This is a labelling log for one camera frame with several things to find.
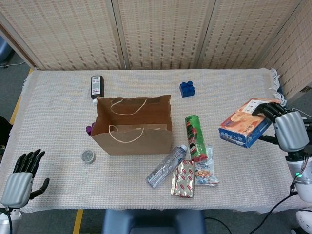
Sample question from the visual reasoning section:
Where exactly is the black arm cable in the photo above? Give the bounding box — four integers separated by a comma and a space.
2, 211, 13, 234
204, 180, 299, 234

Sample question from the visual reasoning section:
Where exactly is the green chips can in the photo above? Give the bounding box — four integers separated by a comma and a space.
184, 114, 208, 162

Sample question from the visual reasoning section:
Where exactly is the woven folding screen panel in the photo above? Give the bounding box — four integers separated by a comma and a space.
255, 0, 312, 100
197, 0, 304, 70
112, 0, 216, 71
0, 0, 124, 71

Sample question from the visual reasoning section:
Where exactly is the brown paper bag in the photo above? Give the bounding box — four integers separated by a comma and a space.
90, 94, 173, 156

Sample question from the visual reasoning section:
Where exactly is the white woven tablecloth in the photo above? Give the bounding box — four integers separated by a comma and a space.
0, 67, 312, 214

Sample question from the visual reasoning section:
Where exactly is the silver red foil packet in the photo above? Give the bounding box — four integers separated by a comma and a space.
170, 159, 196, 199

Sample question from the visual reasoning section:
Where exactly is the small clear round container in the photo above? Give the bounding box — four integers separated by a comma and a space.
80, 149, 97, 164

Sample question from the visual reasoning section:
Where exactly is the clear plastic water bottle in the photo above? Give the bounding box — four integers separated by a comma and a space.
145, 144, 188, 189

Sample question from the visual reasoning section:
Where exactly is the blue toy brick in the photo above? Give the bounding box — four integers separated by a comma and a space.
179, 80, 195, 98

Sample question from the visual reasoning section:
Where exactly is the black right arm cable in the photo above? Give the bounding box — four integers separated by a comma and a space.
204, 180, 299, 234

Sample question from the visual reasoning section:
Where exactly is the black fabric object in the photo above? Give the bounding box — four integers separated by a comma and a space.
0, 114, 14, 147

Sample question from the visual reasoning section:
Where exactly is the purple toy brick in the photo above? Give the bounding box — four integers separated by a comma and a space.
84, 122, 96, 136

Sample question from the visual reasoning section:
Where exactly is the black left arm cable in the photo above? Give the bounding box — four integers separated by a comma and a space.
2, 211, 13, 234

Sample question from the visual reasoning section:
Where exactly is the orange blue cracker box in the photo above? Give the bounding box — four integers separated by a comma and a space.
218, 97, 281, 149

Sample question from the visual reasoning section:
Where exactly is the white blue peanut bag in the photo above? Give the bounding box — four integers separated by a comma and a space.
194, 144, 219, 186

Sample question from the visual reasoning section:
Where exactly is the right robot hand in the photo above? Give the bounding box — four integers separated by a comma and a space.
252, 102, 311, 152

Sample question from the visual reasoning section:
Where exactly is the blue grey chair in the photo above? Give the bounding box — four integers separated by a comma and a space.
0, 36, 12, 64

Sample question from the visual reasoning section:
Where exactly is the thin white floor cable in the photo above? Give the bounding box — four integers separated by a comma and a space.
0, 60, 26, 68

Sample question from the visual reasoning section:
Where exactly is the dark sauce bottle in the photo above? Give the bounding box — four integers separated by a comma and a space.
90, 75, 105, 106

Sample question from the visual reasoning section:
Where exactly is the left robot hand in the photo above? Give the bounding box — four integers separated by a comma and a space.
0, 149, 50, 209

